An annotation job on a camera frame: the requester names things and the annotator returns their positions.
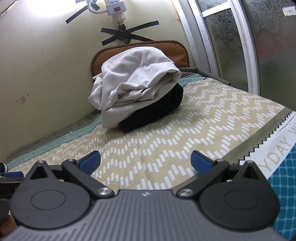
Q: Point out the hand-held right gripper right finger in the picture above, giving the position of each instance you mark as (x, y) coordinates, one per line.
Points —
(201, 162)

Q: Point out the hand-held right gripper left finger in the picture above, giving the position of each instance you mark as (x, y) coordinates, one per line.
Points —
(89, 161)

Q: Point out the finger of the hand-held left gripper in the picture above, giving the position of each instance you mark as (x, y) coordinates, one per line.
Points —
(15, 175)

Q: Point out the white garment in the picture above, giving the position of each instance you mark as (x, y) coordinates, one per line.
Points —
(129, 76)

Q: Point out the person's left hand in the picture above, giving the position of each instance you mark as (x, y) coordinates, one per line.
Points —
(5, 226)

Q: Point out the beige zigzag patterned bedsheet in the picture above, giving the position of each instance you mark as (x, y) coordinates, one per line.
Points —
(185, 129)

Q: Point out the black printed garment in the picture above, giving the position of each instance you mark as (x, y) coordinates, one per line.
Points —
(161, 104)

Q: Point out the brown mesh cushion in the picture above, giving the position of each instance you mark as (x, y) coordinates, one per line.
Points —
(178, 51)

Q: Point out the black tape cross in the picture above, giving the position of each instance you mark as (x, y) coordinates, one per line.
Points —
(122, 34)

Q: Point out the frosted glass sliding window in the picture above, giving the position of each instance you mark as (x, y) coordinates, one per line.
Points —
(231, 34)

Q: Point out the black tape strip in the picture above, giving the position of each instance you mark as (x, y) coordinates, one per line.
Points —
(76, 15)

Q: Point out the white power strip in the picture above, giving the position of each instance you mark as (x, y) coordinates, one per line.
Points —
(115, 9)

